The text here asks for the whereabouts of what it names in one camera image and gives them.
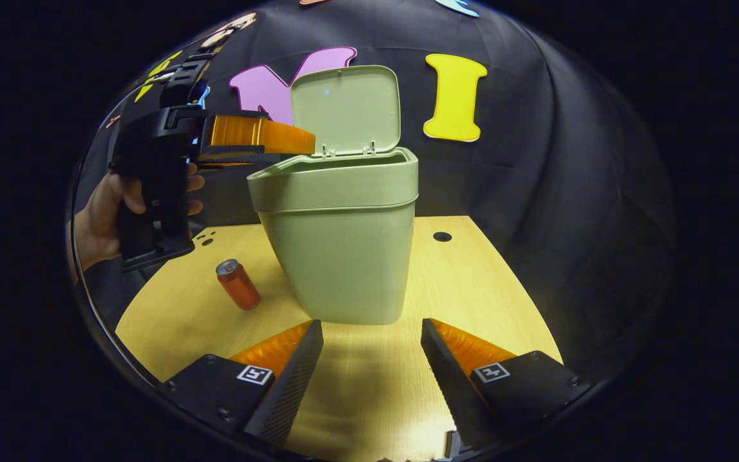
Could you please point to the small copper clip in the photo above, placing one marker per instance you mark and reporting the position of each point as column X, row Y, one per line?
column 113, row 120

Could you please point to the black backdrop cloth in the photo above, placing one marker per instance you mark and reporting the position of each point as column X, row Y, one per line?
column 536, row 192

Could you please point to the wooden desktop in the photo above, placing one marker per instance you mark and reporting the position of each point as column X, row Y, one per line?
column 369, row 385

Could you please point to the pale green garbage bin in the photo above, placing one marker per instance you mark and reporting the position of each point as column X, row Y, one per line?
column 344, row 256

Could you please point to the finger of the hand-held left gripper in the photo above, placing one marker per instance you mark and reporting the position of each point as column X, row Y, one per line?
column 260, row 136

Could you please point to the red pop can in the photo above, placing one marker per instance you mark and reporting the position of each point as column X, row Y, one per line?
column 240, row 289

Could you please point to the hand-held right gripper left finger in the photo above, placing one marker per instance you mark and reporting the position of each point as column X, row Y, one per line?
column 289, row 391

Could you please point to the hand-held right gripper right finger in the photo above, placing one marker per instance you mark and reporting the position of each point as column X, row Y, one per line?
column 450, row 385

